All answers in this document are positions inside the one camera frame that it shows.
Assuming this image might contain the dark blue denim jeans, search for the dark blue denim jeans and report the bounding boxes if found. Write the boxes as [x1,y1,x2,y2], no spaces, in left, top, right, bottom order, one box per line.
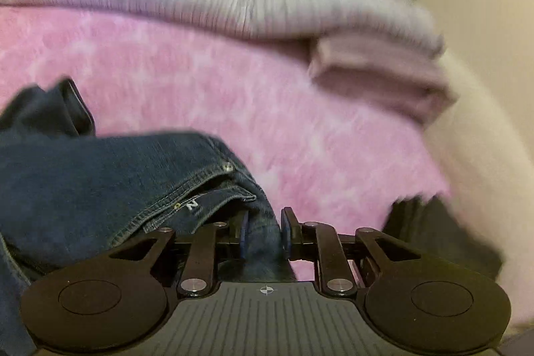
[1,79,295,355]

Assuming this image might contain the folded black clothes stack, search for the folded black clothes stack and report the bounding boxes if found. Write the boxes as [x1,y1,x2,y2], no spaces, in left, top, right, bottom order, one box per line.
[382,196,503,279]

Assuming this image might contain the pink floral bed blanket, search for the pink floral bed blanket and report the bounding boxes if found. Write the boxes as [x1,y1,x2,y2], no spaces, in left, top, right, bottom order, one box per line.
[0,4,454,282]

